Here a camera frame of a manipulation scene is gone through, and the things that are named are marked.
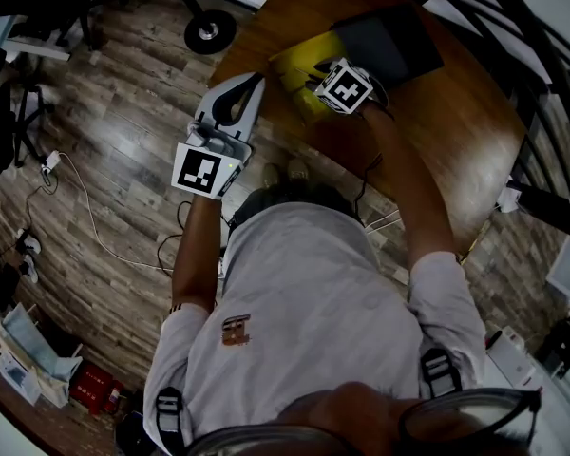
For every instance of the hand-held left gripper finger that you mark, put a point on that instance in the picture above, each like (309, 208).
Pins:
(254, 112)
(206, 105)

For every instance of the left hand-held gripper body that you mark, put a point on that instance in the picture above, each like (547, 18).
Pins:
(199, 171)

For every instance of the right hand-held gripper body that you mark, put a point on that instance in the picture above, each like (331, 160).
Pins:
(344, 88)

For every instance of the black-handled thin metal tool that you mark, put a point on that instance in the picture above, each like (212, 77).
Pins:
(304, 71)

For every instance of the person's right forearm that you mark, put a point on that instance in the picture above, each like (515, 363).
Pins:
(408, 183)

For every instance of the person's left forearm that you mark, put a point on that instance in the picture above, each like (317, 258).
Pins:
(197, 254)

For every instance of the red box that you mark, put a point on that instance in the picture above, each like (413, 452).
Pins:
(90, 387)

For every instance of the person's left shoe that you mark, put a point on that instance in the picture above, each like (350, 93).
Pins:
(271, 175)

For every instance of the person's shoe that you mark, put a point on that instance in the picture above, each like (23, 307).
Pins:
(298, 170)
(271, 175)

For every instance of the person's right shoe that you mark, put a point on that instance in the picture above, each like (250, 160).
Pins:
(298, 170)

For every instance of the black stand with round base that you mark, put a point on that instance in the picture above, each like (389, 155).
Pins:
(210, 31)

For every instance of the person's dark trousers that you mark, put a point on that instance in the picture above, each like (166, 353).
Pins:
(304, 197)

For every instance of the wooden table with hairpin legs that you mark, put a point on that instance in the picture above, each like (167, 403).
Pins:
(465, 131)

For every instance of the person's grey t-shirt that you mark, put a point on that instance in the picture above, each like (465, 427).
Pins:
(309, 302)

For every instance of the white sneaker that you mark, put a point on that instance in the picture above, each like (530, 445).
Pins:
(30, 254)

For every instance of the white power strip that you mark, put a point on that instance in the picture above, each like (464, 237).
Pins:
(507, 197)

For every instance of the black folding stand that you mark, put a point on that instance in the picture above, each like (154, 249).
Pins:
(0, 136)

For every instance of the black metal railing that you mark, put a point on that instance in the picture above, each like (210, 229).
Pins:
(541, 41)

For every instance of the person's nose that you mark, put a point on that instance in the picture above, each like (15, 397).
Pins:
(351, 406)

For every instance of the person's eyeglasses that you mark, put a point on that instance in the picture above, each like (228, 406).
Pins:
(470, 416)

